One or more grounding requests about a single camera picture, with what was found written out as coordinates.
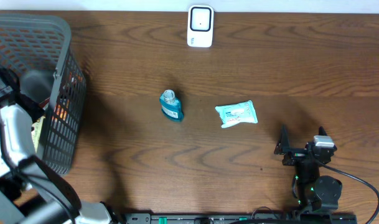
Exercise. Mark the teal mouthwash bottle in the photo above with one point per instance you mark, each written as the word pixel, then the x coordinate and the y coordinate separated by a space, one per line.
pixel 171 106

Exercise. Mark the white barcode scanner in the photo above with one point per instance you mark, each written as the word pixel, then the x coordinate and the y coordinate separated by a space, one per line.
pixel 200 26

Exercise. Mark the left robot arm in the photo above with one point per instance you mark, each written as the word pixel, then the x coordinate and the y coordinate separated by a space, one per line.
pixel 30 191

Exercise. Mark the grey plastic shopping basket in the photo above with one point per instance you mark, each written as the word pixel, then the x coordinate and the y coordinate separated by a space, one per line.
pixel 37 49

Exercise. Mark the yellow snack bag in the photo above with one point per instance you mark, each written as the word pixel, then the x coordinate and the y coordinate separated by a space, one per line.
pixel 36 132

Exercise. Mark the orange snack bar wrapper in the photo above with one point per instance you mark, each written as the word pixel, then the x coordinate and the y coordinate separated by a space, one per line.
pixel 67 97

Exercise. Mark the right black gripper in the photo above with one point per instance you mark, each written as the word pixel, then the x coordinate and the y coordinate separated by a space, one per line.
pixel 283 147

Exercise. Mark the light green wet wipes pack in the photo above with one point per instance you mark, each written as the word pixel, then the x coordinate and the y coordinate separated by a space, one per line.
pixel 232 115

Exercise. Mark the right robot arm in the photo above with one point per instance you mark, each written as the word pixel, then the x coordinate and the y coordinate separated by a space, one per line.
pixel 318 195

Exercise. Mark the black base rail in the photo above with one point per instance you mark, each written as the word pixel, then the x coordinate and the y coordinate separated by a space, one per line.
pixel 147 218

